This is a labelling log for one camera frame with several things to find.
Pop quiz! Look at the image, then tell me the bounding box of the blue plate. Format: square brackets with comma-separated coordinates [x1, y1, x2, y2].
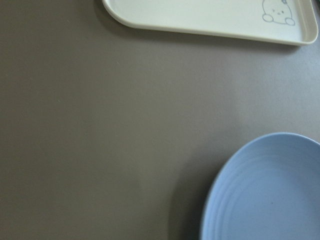
[199, 132, 320, 240]

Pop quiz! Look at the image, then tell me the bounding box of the cream rabbit tray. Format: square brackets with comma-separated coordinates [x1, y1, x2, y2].
[102, 0, 319, 46]

